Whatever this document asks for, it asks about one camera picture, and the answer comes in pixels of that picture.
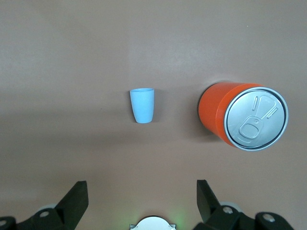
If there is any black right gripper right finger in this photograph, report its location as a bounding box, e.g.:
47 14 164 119
196 179 295 230

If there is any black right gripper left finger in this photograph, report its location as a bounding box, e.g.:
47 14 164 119
0 181 89 230

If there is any light blue plastic cup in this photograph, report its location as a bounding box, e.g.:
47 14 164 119
130 88 155 124

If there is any orange can-shaped container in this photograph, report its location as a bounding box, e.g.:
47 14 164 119
198 81 289 152

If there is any brown table cover mat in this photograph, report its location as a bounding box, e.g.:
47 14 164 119
0 0 307 230

